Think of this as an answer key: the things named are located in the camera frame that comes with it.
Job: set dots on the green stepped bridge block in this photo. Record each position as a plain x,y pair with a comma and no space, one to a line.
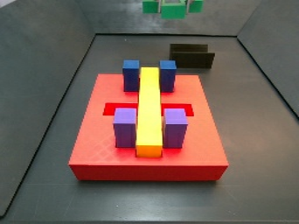
172,9

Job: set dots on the red base board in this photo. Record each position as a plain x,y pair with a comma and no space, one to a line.
97,160

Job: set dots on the yellow long bar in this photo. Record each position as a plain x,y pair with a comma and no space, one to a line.
150,126

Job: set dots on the purple post right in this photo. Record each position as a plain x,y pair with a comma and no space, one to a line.
124,127

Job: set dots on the purple post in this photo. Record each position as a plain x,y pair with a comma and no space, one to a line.
124,127
174,127

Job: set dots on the purple post left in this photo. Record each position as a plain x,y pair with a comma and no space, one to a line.
174,127

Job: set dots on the blue post right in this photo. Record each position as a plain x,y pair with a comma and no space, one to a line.
131,69

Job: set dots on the blue post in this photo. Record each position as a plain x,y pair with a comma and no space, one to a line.
167,67
131,69

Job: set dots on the blue post left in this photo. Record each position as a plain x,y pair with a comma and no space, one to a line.
167,67

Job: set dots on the black angle bracket fixture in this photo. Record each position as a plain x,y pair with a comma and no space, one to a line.
191,56

